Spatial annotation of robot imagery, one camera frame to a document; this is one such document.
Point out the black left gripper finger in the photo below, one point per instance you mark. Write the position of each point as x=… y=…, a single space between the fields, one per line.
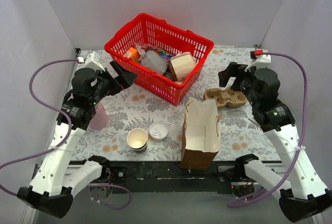
x=126 y=78
x=117 y=68

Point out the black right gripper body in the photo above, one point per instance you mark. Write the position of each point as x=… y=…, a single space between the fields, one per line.
x=237 y=76

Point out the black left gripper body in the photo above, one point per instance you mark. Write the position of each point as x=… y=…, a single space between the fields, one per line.
x=115 y=79

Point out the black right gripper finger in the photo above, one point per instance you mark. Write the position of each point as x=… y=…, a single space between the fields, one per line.
x=224 y=77
x=234 y=67

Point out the black paper coffee cup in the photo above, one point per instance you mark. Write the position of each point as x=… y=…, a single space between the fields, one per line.
x=137 y=139

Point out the white plastic cup lid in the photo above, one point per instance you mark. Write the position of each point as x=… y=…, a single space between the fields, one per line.
x=158 y=130

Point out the brown paper bag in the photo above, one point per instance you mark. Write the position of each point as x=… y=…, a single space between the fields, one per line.
x=201 y=134

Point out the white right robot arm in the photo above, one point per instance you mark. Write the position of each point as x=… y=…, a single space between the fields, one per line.
x=302 y=193

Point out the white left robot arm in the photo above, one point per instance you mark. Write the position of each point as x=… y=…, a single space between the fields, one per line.
x=52 y=141

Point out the orange snack box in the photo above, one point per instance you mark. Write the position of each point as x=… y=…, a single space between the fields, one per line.
x=132 y=54

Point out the brown cardboard cup carrier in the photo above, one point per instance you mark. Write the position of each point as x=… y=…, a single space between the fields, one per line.
x=225 y=97

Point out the clear plastic snack packet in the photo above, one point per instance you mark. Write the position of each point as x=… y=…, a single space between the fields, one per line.
x=144 y=48

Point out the grey crumpled pouch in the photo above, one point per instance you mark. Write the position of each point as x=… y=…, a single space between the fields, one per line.
x=152 y=61

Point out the pink cup of straws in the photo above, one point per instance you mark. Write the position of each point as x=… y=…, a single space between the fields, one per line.
x=100 y=119

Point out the red plastic shopping basket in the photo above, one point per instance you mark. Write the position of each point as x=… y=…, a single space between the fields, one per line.
x=146 y=29

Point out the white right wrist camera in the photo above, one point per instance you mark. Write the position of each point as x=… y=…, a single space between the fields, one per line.
x=259 y=60

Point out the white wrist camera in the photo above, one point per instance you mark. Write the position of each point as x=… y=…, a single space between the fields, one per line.
x=92 y=61
x=259 y=60

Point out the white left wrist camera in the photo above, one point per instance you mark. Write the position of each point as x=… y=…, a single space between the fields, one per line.
x=92 y=61

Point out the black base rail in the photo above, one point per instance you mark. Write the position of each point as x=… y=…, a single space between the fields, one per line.
x=165 y=176

